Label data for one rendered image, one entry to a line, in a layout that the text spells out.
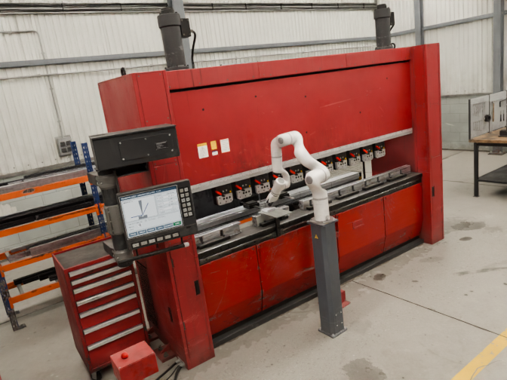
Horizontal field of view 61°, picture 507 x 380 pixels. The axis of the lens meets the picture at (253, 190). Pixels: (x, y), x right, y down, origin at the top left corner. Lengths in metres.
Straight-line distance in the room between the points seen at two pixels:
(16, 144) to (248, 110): 4.49
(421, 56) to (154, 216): 3.53
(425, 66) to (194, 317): 3.53
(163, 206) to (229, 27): 6.61
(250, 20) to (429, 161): 5.33
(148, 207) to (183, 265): 0.80
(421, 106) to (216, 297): 3.09
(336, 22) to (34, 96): 6.86
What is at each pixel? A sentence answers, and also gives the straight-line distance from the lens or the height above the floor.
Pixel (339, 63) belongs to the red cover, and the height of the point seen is 2.21.
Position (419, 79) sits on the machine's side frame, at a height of 1.94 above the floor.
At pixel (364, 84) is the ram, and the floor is 1.97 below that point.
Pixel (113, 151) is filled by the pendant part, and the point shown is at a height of 1.85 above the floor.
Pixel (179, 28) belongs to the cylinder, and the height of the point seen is 2.61.
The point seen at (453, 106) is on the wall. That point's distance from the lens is 11.08.
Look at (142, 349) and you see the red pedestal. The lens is 2.58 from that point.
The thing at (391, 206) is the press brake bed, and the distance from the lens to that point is 4.99.
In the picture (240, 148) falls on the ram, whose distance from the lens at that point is 3.67.
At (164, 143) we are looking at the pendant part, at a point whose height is 1.84.
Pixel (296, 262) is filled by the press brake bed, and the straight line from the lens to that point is 4.12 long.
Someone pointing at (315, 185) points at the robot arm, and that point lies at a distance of 3.30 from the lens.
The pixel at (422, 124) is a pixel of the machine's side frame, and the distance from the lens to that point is 5.25.
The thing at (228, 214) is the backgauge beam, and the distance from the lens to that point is 4.01.
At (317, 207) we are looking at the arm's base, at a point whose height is 1.12.
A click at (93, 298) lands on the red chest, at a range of 3.56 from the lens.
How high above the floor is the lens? 2.13
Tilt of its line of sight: 14 degrees down
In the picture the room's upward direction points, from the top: 8 degrees counter-clockwise
